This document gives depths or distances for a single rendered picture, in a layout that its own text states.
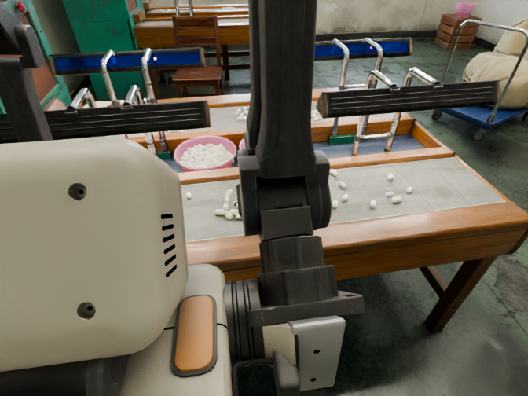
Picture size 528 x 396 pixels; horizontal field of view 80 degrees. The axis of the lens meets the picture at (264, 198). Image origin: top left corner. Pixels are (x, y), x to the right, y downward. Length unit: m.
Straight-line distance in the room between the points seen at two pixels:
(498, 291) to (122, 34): 3.68
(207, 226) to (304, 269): 0.77
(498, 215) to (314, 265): 1.03
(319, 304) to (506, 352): 1.69
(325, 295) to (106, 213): 0.22
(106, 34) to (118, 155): 3.58
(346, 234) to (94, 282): 0.88
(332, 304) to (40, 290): 0.24
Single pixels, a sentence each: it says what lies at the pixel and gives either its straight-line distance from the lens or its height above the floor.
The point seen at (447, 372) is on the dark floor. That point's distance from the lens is 1.79.
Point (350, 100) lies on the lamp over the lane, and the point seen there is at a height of 1.09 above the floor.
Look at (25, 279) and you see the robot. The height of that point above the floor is 1.33.
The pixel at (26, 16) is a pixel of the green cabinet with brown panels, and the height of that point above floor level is 1.19.
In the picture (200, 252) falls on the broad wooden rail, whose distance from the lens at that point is 0.96.
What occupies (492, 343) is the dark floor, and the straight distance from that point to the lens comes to 1.97.
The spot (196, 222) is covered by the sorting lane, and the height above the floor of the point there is 0.74.
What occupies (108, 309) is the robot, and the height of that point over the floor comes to 1.32.
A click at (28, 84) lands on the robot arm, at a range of 0.76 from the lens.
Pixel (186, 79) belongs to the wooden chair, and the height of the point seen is 0.46.
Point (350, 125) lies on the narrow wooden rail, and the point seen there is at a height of 0.76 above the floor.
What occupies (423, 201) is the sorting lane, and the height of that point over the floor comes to 0.74.
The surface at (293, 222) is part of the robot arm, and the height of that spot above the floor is 1.25.
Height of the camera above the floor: 1.49
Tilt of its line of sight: 40 degrees down
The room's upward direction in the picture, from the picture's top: straight up
